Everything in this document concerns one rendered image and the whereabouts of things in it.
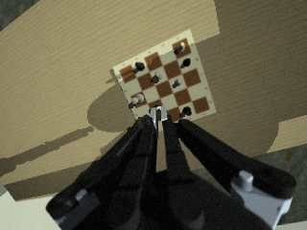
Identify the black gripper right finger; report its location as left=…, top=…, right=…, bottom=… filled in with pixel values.
left=161, top=105, right=296, bottom=230

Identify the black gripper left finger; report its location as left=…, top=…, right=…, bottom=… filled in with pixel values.
left=45, top=107, right=158, bottom=230

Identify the white pawn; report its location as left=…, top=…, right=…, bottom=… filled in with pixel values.
left=175, top=79, right=182, bottom=86
left=177, top=42, right=184, bottom=53

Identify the chessboard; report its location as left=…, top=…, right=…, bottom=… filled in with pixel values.
left=113, top=30, right=217, bottom=129

